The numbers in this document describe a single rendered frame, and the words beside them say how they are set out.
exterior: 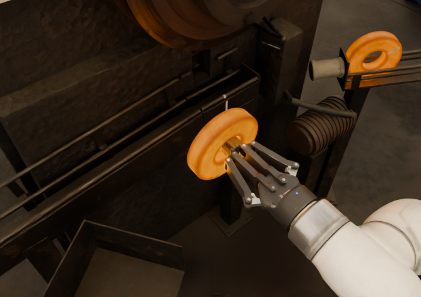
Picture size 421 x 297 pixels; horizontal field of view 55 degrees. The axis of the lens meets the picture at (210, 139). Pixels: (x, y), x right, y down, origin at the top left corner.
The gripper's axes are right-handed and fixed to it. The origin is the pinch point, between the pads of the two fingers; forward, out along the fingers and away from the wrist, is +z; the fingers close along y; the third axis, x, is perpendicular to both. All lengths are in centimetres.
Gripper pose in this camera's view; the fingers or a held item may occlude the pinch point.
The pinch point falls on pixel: (224, 140)
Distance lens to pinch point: 75.9
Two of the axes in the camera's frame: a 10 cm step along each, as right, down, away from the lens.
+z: -6.3, -6.2, 4.7
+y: 7.7, -4.8, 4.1
